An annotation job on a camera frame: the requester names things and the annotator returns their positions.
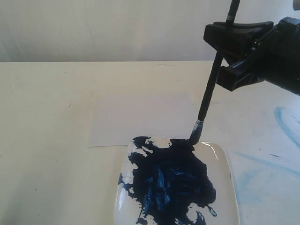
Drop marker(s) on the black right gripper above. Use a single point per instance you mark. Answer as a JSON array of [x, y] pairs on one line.
[[279, 63]]

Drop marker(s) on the black paintbrush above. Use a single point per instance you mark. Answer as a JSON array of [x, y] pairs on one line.
[[197, 130]]

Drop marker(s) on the white paper sheet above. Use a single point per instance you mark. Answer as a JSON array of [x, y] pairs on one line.
[[117, 119]]

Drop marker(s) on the white square paint plate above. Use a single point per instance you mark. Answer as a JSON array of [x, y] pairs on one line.
[[171, 182]]

